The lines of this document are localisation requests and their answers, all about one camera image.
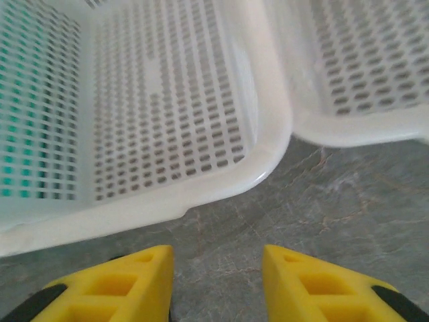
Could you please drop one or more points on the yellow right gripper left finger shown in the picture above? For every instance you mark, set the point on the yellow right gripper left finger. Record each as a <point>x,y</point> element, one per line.
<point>110,295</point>

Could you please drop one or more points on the teal perforated plastic basket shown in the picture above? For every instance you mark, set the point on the teal perforated plastic basket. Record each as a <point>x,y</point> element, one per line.
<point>25,172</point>

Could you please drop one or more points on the white perforated plastic basket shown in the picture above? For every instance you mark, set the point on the white perforated plastic basket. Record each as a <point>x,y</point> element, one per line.
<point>368,127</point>
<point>261,100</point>

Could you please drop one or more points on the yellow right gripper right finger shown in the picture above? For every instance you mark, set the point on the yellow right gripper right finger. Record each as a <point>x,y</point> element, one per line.
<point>301,302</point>

